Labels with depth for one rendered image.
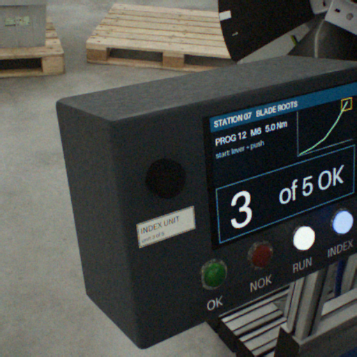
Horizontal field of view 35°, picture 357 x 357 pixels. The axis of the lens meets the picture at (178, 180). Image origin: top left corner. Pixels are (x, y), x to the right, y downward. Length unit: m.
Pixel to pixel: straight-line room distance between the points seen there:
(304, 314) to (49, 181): 2.02
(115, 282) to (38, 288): 1.64
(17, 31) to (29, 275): 2.04
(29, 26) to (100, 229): 3.39
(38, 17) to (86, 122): 3.38
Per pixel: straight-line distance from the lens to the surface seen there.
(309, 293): 0.73
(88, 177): 0.44
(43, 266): 2.18
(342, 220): 0.54
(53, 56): 3.75
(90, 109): 0.42
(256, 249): 0.48
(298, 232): 0.51
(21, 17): 3.78
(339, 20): 1.22
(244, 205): 0.46
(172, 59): 3.87
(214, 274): 0.45
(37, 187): 2.62
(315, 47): 1.18
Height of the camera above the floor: 1.42
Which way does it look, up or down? 33 degrees down
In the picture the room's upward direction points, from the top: 4 degrees clockwise
